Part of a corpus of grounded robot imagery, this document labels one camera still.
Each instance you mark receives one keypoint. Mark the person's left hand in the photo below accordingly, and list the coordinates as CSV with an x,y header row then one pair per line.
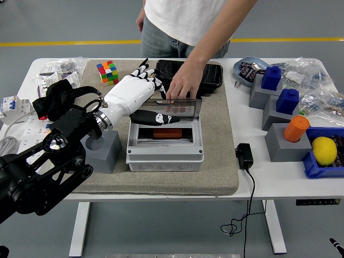
x,y
186,80

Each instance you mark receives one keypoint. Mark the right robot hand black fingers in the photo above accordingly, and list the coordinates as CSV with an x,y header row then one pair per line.
x,y
338,246

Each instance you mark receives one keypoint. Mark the person's right hand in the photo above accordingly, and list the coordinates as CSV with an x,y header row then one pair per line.
x,y
140,22

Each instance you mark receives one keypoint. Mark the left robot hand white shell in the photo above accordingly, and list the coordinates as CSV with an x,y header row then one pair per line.
x,y
129,94

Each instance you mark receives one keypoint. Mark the orange cylinder battery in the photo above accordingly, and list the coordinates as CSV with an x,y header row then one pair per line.
x,y
168,133
295,129

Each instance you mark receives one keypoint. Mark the grey block with round hole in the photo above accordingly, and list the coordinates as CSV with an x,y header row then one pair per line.
x,y
285,151
107,156

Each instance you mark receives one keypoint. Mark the person's left forearm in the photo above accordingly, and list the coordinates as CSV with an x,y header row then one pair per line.
x,y
217,35

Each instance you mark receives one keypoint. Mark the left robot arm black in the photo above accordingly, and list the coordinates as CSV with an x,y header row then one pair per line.
x,y
40,174

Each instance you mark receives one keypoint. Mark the grey electrical junction box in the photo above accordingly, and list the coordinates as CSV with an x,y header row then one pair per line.
x,y
165,158

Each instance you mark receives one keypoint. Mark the blue block battery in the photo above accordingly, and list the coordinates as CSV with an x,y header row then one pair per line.
x,y
287,102
271,78

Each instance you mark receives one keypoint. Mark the black plastic tray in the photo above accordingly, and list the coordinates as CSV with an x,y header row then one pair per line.
x,y
215,78

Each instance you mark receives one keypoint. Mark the large colourful puzzle cube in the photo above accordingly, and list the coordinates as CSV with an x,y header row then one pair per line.
x,y
107,72

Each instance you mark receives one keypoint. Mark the person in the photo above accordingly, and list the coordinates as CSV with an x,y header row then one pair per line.
x,y
182,18

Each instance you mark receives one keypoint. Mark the black table control panel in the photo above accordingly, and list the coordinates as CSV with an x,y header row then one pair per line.
x,y
317,202

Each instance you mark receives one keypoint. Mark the light blue dish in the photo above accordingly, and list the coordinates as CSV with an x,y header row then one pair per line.
x,y
239,72

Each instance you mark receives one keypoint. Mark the white printed packets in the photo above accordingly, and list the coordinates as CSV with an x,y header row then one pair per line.
x,y
70,79

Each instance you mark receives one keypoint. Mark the dark printed packets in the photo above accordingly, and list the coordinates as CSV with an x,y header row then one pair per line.
x,y
248,71

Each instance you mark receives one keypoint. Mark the clear bag of small parts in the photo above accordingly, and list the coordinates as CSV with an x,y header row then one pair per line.
x,y
72,64

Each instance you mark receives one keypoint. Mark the white table leg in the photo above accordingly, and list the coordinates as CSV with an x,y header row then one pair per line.
x,y
79,228
275,228

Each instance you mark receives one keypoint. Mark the grey block holder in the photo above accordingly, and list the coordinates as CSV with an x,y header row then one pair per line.
x,y
259,96
271,118

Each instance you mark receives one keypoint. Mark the black cloth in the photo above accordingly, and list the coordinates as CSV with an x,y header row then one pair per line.
x,y
53,104

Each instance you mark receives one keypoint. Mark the blue storage bin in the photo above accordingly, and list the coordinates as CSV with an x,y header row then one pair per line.
x,y
311,169

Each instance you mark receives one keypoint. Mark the grey-brown mat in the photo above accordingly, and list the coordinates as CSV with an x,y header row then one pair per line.
x,y
215,161

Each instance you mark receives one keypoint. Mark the black power adapter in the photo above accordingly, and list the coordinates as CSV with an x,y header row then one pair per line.
x,y
244,156

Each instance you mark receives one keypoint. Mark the dark packets in bin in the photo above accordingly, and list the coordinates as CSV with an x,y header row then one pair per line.
x,y
340,150

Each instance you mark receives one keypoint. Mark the yellow lemon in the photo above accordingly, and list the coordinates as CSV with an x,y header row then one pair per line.
x,y
324,150

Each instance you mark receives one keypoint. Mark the white power strip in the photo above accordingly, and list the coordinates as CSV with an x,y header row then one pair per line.
x,y
29,130

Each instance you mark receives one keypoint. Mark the white circuit breaker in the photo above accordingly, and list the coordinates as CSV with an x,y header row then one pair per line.
x,y
18,107

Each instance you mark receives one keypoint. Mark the clear bag of blue parts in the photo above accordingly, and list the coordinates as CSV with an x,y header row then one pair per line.
x,y
301,72

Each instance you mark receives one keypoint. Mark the small green connector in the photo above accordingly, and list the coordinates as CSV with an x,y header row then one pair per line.
x,y
302,112

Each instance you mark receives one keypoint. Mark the clear bag of mixed parts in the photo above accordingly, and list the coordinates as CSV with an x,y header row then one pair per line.
x,y
322,103

